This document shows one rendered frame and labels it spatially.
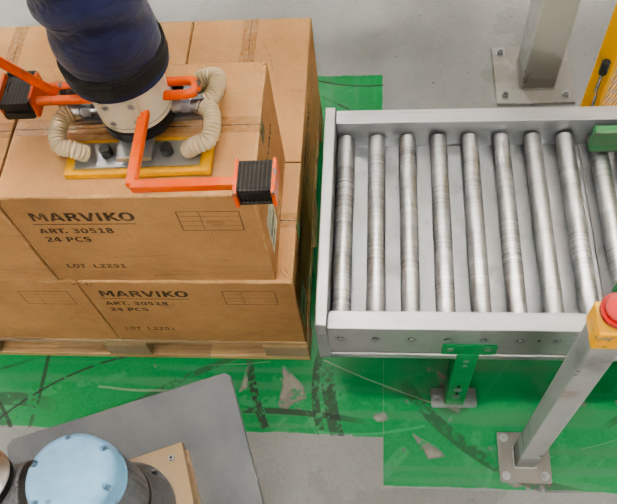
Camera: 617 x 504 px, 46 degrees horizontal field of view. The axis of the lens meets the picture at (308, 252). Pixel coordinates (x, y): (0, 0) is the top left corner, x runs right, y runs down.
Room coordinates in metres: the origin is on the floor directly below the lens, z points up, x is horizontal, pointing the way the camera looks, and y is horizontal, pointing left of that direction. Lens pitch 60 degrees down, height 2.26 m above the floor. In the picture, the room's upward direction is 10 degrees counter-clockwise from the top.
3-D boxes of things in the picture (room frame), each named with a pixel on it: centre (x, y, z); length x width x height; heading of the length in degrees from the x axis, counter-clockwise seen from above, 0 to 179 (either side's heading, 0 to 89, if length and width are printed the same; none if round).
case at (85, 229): (1.19, 0.35, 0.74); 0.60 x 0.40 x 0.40; 79
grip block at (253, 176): (0.87, 0.08, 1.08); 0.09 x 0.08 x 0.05; 170
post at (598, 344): (0.49, -0.53, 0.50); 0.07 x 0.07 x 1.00; 78
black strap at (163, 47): (1.18, 0.33, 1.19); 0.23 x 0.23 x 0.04
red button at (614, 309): (0.49, -0.53, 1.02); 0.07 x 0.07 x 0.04
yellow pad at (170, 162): (1.08, 0.34, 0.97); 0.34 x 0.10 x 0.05; 80
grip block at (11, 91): (1.22, 0.57, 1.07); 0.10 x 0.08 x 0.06; 170
